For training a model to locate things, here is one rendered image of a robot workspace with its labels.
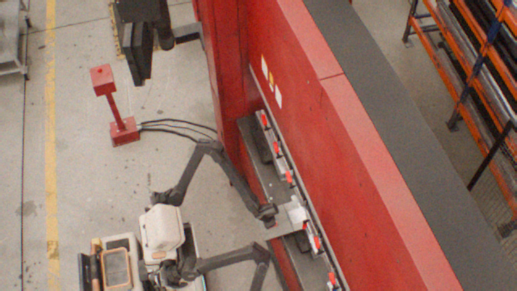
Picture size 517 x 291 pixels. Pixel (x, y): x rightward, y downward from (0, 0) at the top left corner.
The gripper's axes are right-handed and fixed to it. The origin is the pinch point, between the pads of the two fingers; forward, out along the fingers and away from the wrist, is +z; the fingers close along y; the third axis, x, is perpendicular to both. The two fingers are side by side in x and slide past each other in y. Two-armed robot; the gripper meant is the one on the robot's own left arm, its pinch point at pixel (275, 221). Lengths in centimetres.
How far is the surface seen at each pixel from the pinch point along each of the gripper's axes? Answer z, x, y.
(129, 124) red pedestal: 46, 110, 163
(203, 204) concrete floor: 75, 78, 76
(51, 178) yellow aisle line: 19, 182, 140
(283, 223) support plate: 4.5, -2.7, -1.5
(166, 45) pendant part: -24, 20, 141
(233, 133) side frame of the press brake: 28, 16, 86
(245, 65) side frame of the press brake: -24, -26, 87
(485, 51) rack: 96, -164, 78
